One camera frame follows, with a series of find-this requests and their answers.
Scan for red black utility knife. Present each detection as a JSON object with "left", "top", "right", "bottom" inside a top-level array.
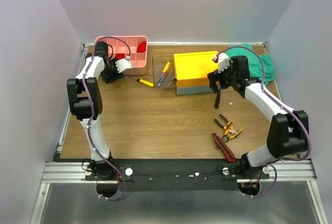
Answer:
[{"left": 212, "top": 133, "right": 236, "bottom": 163}]

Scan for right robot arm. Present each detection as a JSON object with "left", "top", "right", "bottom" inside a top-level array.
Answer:
[{"left": 207, "top": 53, "right": 311, "bottom": 178}]

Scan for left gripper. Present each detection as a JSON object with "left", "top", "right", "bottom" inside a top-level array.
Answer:
[{"left": 101, "top": 58, "right": 124, "bottom": 85}]

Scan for blue handled screwdriver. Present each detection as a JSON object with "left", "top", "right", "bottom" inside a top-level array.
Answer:
[{"left": 157, "top": 74, "right": 167, "bottom": 87}]

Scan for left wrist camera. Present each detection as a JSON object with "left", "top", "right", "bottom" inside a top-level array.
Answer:
[{"left": 115, "top": 56, "right": 133, "bottom": 74}]

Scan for black ribbed tool handle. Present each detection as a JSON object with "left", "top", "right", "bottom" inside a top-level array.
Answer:
[{"left": 214, "top": 91, "right": 221, "bottom": 109}]

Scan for yellow and grey drawer box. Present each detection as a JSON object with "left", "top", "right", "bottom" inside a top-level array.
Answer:
[{"left": 173, "top": 51, "right": 218, "bottom": 95}]

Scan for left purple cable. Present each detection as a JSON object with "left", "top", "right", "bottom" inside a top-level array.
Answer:
[{"left": 82, "top": 36, "right": 132, "bottom": 202}]

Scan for yellow screwdriver on table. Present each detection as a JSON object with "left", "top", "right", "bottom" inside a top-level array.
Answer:
[{"left": 130, "top": 76, "right": 154, "bottom": 88}]

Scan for green cloth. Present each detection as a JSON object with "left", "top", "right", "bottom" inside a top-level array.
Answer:
[{"left": 228, "top": 43, "right": 276, "bottom": 82}]

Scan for red object compartment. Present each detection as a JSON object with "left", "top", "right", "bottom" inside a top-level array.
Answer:
[
  {"left": 137, "top": 41, "right": 147, "bottom": 53},
  {"left": 115, "top": 53, "right": 126, "bottom": 60}
]

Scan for red object back compartment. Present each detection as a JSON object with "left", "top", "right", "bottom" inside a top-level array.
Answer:
[{"left": 137, "top": 41, "right": 147, "bottom": 53}]

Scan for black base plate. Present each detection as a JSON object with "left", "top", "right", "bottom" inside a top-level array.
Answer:
[{"left": 85, "top": 158, "right": 270, "bottom": 192}]

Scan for red object front compartment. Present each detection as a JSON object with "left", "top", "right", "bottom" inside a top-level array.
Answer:
[{"left": 115, "top": 53, "right": 126, "bottom": 60}]

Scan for black orange pliers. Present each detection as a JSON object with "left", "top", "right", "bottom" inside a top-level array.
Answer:
[{"left": 214, "top": 114, "right": 234, "bottom": 132}]

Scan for aluminium rail frame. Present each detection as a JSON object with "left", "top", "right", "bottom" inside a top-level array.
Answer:
[{"left": 30, "top": 42, "right": 329, "bottom": 224}]

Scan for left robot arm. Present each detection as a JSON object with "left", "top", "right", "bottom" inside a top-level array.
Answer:
[{"left": 66, "top": 41, "right": 124, "bottom": 180}]

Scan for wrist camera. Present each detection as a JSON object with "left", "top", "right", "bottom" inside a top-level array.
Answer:
[
  {"left": 213, "top": 53, "right": 230, "bottom": 73},
  {"left": 115, "top": 56, "right": 133, "bottom": 74}
]

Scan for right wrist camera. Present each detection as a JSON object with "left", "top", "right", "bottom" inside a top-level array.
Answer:
[{"left": 213, "top": 53, "right": 230, "bottom": 73}]

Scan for pink compartment tray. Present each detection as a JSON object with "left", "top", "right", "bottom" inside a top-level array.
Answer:
[{"left": 101, "top": 36, "right": 148, "bottom": 76}]

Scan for clear acrylic drawer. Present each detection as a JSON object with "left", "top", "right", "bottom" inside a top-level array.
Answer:
[{"left": 151, "top": 55, "right": 177, "bottom": 89}]

